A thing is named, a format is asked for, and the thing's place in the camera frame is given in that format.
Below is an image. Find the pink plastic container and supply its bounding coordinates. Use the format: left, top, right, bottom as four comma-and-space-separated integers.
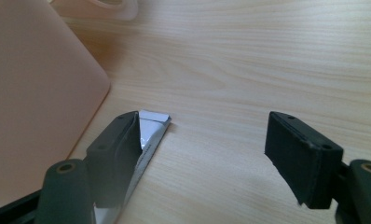
48, 0, 140, 21

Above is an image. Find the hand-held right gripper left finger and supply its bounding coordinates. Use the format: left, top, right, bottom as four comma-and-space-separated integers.
34, 110, 144, 224

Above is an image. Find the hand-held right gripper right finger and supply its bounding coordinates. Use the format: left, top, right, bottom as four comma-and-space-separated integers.
264, 111, 371, 224

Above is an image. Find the pink plastic board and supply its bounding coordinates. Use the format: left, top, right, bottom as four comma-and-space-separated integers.
0, 0, 111, 213

